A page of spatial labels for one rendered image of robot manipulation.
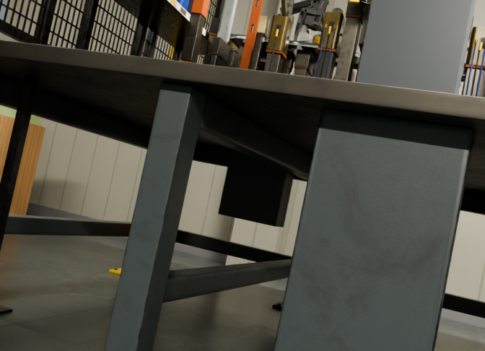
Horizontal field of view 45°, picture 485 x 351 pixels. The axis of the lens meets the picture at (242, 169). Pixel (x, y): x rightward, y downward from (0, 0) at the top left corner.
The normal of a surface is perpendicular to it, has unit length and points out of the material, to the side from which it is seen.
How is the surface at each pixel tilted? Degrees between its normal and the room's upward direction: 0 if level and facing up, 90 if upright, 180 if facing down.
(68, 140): 90
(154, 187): 90
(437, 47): 90
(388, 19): 90
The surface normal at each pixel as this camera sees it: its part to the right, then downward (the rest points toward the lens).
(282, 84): -0.34, -0.12
